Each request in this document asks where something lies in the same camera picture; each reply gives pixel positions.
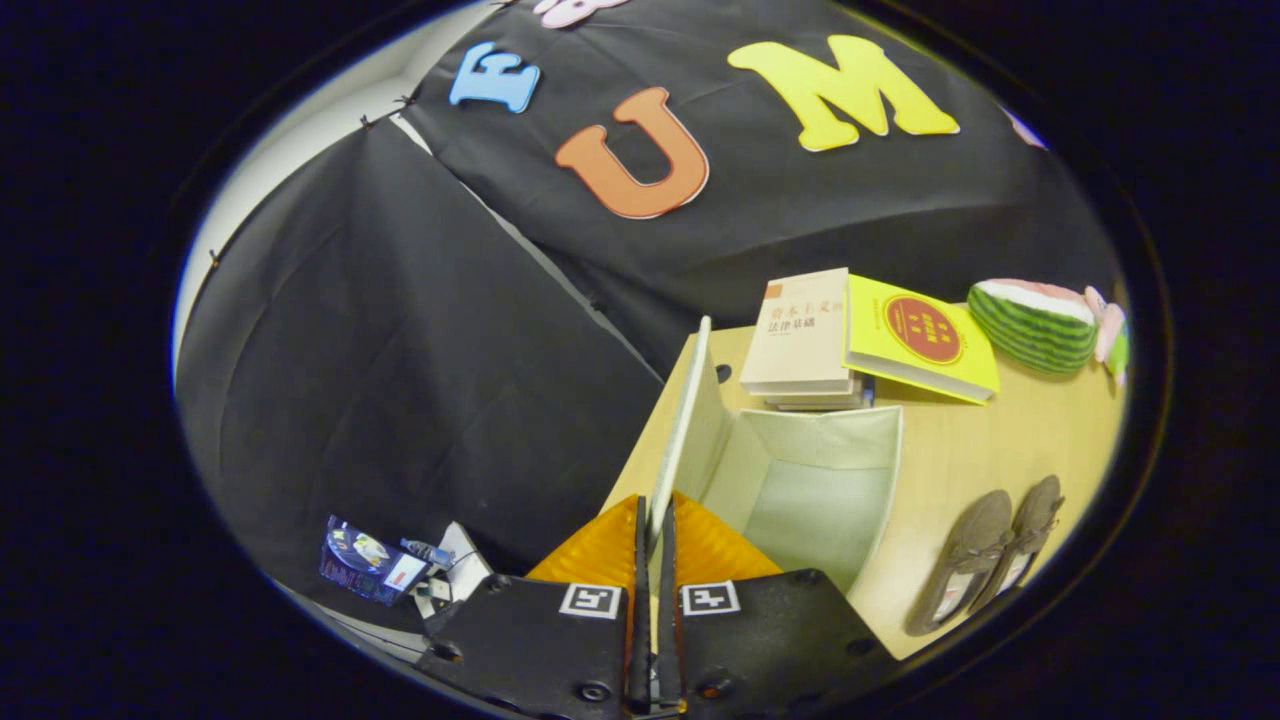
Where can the pink and green plush toy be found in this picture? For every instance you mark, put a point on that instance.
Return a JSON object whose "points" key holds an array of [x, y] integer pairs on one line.
{"points": [[1110, 340]]}

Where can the brown fuzzy shoe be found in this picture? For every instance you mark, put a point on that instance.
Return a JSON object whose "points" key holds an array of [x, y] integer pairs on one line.
{"points": [[960, 560], [1025, 530]]}

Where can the blue printed packet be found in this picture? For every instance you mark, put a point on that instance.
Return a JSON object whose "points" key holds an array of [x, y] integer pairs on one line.
{"points": [[365, 560]]}

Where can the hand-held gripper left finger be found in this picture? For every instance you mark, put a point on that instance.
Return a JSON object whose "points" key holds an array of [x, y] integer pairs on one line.
{"points": [[640, 620]]}

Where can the watermelon slice plush toy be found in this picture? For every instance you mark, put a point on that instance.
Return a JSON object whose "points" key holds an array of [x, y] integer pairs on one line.
{"points": [[1035, 325]]}

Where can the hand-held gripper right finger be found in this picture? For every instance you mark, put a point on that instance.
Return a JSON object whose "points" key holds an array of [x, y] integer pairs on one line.
{"points": [[668, 620]]}

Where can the pale green fabric storage box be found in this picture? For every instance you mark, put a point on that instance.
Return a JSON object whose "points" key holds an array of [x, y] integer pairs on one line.
{"points": [[800, 480]]}

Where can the yellow book with red circle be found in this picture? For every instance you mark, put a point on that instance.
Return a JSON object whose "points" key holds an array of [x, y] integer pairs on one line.
{"points": [[920, 335]]}

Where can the beige book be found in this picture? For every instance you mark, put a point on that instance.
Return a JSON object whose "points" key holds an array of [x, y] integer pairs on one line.
{"points": [[800, 330]]}

